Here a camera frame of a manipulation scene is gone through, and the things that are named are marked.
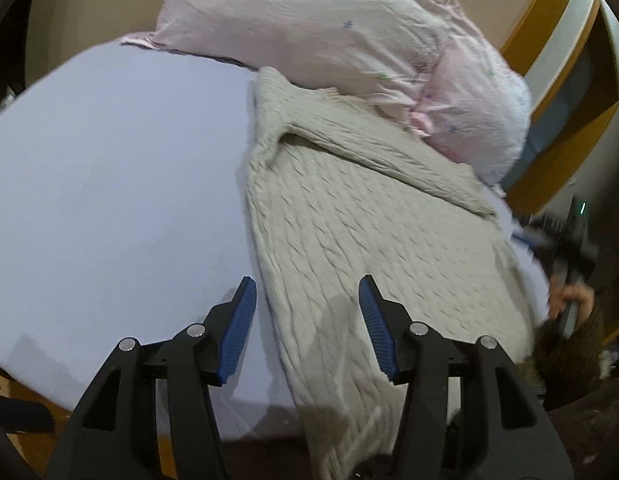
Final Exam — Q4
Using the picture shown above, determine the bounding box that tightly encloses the floral pink pillow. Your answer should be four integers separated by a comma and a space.
124, 0, 449, 120
409, 0, 532, 185

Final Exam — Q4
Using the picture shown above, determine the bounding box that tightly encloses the lavender bed sheet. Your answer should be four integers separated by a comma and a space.
0, 39, 551, 443

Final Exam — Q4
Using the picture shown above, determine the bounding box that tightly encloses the person's right hand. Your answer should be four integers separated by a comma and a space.
548, 278, 596, 328

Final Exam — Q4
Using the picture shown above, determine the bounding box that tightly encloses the wooden headboard frame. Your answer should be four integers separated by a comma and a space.
501, 0, 619, 214

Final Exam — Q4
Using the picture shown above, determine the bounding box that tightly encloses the left floral pink pillow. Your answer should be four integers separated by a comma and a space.
124, 0, 449, 120

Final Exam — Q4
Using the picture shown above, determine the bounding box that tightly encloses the beige cable knit sweater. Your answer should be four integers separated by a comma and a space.
247, 67, 534, 479

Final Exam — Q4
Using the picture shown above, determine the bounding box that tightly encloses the right floral pink pillow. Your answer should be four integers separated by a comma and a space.
409, 0, 532, 185

